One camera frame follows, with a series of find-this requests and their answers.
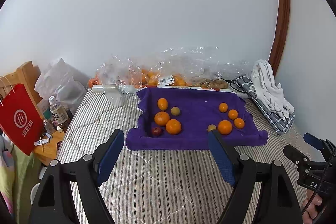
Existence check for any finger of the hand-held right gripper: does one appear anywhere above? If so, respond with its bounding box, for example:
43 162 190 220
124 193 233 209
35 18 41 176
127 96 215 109
283 145 328 174
303 133 332 159

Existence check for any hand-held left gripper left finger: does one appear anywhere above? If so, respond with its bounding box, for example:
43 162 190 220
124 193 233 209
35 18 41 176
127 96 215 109
28 129 125 224

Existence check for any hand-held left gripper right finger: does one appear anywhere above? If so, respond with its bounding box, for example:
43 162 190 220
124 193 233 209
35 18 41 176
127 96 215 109
207 130 303 224

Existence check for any large mandarin orange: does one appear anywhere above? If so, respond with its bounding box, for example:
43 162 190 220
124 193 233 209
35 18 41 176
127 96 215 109
218 120 233 135

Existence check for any purple towel covered tray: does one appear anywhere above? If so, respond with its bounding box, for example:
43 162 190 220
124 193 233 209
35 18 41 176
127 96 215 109
126 87 269 151

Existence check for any person's right hand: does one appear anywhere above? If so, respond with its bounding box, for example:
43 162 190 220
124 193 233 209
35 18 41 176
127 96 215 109
301 196 324 224

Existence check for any grey checked cloth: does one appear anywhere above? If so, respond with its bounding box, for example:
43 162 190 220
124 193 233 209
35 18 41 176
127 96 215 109
232 76 296 134

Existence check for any wooden nightstand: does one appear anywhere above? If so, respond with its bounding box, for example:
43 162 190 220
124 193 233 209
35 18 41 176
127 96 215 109
33 98 74 167

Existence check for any white grey-striped towel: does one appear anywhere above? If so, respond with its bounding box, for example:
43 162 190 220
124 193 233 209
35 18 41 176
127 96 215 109
251 59 295 120

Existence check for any plastic wrap roll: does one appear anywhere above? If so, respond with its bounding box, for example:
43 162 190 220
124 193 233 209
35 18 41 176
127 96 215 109
92 84 143 108

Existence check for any small clear bottle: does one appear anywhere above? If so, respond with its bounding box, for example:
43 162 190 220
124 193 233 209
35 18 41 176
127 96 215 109
43 119 53 139

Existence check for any clear water bottle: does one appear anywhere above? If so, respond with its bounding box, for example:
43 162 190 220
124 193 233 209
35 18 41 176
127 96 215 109
49 96 68 125

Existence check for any long white box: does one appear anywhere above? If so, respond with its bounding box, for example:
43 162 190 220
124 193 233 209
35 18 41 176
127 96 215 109
157 85 251 98

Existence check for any white cup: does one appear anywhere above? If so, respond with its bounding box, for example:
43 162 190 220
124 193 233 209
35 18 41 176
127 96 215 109
30 183 42 207

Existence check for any clear bag of brown fruit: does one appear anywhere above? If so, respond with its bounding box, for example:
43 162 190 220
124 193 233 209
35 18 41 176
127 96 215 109
157 46 250 89

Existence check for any clear plastic bag of oranges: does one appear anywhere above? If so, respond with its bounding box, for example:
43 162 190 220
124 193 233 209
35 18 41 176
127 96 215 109
87 55 190 88

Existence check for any grey plastic bag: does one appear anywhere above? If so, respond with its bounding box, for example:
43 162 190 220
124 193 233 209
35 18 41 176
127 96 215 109
35 58 89 114

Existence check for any pastel green cloth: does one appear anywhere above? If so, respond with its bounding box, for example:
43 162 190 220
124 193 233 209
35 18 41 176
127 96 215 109
0 135 36 215

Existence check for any red paper bag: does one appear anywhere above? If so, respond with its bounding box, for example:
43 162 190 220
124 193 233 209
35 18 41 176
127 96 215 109
0 76 45 156

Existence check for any wooden headboard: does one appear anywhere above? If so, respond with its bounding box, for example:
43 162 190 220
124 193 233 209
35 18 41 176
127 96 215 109
0 61 42 109

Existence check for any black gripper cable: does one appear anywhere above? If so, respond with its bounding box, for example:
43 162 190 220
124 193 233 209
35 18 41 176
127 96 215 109
301 186 324 217

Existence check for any brown wooden door frame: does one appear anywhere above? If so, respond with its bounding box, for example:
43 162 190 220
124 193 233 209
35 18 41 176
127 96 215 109
269 0 291 75

